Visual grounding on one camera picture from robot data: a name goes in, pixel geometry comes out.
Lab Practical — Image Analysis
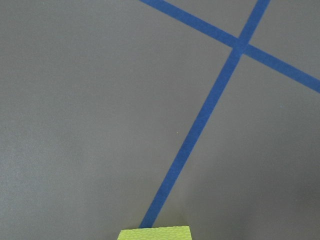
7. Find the yellow block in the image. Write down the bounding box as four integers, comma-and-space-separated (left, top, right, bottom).
117, 226, 192, 240

